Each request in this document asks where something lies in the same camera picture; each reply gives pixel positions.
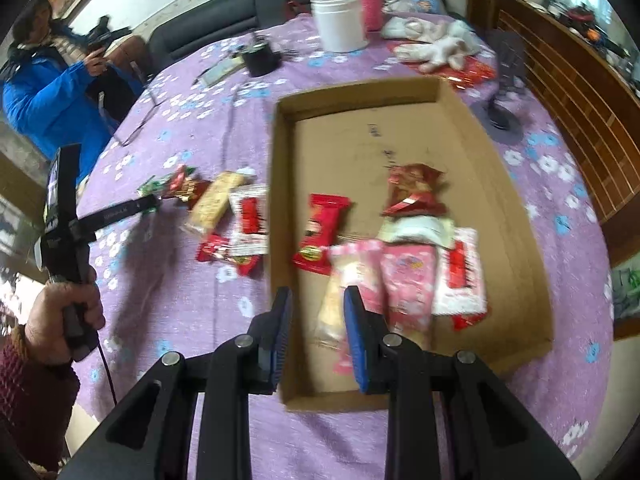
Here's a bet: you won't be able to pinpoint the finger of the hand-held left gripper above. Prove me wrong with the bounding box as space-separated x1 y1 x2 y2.
76 196 162 235

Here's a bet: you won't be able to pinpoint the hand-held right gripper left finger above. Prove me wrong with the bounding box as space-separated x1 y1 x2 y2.
60 286 293 480

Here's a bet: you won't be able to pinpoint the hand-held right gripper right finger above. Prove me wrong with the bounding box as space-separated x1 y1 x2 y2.
342 285 581 480

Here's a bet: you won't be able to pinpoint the green clear candy packet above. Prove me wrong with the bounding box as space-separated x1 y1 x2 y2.
137 174 176 200

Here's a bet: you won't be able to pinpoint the dark red pyramid candy packet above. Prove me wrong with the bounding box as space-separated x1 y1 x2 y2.
160 165 211 211

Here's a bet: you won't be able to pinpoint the pink cartoon snack packet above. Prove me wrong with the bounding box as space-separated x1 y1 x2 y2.
314 240 388 376
380 245 441 333

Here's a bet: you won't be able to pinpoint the yellow cake packet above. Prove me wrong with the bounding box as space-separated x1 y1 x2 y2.
182 171 248 236

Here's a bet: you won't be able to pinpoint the red cartoon-face snack packet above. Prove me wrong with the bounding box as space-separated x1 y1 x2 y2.
292 193 352 276
196 234 261 277

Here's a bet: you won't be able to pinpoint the small red cartoon snack packet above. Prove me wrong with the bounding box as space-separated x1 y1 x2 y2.
451 311 487 332

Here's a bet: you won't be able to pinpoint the white red-label snack packet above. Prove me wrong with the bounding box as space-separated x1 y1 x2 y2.
227 185 271 258
432 227 488 317

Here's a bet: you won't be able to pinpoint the white green snack packet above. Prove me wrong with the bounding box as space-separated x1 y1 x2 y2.
377 215 457 250

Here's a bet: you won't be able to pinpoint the dark red gold-print snack packet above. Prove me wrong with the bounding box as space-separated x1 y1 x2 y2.
382 163 446 218

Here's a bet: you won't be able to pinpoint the shallow cardboard box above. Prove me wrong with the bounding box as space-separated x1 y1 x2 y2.
270 76 555 413

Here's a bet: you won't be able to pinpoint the person's left forearm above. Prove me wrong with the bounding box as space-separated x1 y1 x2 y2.
0 322 81 471

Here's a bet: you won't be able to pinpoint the person's left hand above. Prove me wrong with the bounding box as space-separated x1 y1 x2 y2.
22 265 106 366

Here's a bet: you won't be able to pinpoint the purple eyeglasses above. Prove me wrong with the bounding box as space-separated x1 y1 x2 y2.
112 60 168 147

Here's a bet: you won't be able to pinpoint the brown armchair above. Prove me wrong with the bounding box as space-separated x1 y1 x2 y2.
107 37 153 91

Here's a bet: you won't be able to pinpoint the black sofa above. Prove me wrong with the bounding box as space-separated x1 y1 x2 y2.
147 0 453 68

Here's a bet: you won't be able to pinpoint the small black device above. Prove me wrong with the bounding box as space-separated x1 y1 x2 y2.
239 35 283 79

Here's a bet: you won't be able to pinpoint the grey phone stand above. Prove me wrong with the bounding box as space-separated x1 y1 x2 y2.
482 30 529 144

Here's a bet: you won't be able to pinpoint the white plastic jar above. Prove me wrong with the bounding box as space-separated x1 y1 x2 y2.
310 0 370 53

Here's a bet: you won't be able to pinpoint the red foil packet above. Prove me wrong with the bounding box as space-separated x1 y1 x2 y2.
435 57 496 89

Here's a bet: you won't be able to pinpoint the white work glove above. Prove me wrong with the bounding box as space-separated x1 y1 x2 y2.
382 16 453 42
392 22 480 74

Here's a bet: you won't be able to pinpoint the wooden counter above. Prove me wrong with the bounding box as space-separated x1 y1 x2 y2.
480 0 640 271

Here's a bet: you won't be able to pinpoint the plastic bag with blue pack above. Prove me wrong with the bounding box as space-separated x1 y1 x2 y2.
384 0 448 16

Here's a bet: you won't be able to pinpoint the black red tool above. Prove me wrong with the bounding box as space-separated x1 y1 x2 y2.
565 4 631 58

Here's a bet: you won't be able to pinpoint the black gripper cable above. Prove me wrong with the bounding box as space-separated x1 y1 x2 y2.
96 339 119 407

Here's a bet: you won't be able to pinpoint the bamboo wall painting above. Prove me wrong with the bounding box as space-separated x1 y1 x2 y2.
611 266 640 322

